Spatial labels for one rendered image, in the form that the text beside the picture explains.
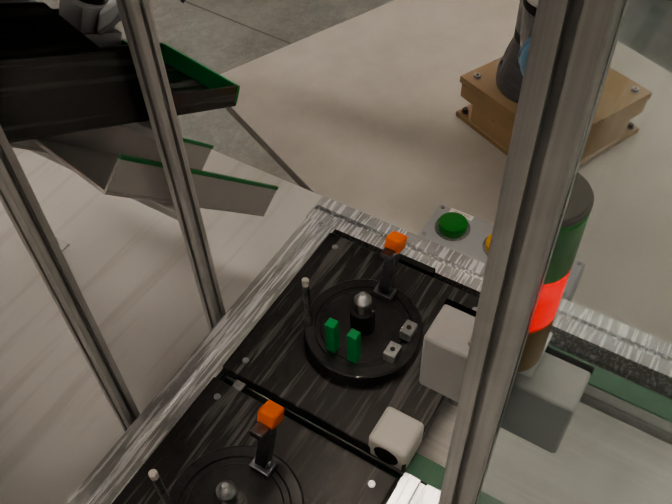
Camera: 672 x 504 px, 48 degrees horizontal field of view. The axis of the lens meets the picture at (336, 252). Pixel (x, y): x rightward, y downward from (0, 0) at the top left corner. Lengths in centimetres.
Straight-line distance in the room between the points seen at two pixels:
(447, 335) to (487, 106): 74
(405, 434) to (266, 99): 76
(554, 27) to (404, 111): 104
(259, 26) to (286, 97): 178
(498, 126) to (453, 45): 29
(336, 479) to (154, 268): 48
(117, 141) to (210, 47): 215
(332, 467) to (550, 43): 58
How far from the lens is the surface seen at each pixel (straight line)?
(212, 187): 89
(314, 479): 81
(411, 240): 100
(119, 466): 88
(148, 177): 81
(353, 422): 84
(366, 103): 137
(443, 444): 89
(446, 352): 57
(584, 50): 32
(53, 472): 101
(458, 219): 102
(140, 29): 68
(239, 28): 316
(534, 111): 35
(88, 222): 123
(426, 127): 132
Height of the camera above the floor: 172
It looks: 50 degrees down
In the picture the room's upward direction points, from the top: 3 degrees counter-clockwise
